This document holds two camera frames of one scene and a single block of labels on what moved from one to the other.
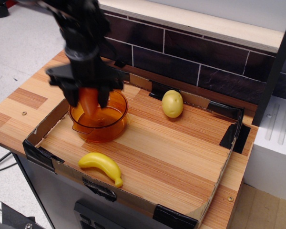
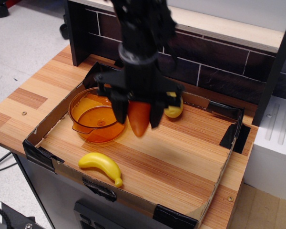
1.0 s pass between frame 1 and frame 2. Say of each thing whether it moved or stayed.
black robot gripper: moved
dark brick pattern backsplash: stayed
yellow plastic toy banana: stayed
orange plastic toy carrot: moved
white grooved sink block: stayed
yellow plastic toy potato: stayed
